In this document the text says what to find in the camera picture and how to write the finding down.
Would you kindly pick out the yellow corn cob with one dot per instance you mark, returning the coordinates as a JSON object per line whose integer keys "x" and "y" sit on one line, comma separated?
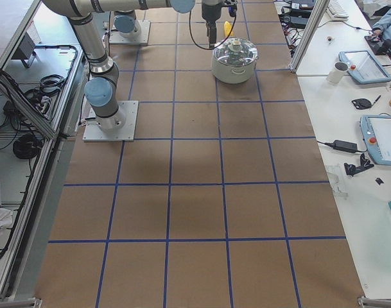
{"x": 227, "y": 26}

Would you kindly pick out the black power adapter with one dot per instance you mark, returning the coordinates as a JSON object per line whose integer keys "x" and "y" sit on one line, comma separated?
{"x": 345, "y": 146}

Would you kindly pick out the white paper cup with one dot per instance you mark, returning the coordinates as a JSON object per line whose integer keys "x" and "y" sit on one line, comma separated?
{"x": 337, "y": 72}

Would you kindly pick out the clear acrylic holder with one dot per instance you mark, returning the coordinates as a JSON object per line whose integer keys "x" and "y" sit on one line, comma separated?
{"x": 336, "y": 180}

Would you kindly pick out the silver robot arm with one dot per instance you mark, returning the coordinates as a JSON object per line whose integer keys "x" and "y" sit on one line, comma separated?
{"x": 100, "y": 91}
{"x": 126, "y": 23}

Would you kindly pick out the black power brick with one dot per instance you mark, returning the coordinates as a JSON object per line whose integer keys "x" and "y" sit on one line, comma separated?
{"x": 297, "y": 22}

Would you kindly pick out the glass pot lid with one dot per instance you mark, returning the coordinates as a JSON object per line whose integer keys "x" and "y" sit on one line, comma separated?
{"x": 236, "y": 52}

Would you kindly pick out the aluminium frame post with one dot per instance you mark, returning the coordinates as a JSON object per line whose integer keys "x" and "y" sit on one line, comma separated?
{"x": 309, "y": 31}

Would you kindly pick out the teach pendant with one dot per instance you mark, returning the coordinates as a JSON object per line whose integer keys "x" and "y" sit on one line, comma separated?
{"x": 376, "y": 132}
{"x": 364, "y": 67}

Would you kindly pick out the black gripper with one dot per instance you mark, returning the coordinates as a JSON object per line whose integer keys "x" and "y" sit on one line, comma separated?
{"x": 209, "y": 13}

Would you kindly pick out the black round disc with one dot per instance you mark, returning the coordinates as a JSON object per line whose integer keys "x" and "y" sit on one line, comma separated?
{"x": 361, "y": 104}

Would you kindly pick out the small black clip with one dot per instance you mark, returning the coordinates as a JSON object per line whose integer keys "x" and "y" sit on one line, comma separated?
{"x": 379, "y": 181}

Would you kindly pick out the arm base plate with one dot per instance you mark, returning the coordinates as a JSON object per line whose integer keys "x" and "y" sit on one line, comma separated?
{"x": 120, "y": 127}
{"x": 141, "y": 39}

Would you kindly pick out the person in blue sleeve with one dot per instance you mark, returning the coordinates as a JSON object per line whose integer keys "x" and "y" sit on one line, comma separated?
{"x": 382, "y": 29}

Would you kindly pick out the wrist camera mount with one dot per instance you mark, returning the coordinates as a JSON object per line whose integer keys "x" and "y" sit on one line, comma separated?
{"x": 232, "y": 6}

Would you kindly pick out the lower teach pendant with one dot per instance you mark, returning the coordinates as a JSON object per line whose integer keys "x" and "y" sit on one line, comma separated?
{"x": 376, "y": 132}

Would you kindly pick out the white keyboard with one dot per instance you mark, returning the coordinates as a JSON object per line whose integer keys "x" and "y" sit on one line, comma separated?
{"x": 336, "y": 12}

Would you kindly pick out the pale green cooking pot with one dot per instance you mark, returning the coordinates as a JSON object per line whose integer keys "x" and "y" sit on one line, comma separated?
{"x": 232, "y": 75}

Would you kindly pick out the upper teach pendant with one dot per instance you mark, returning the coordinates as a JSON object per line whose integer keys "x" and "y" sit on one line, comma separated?
{"x": 364, "y": 67}

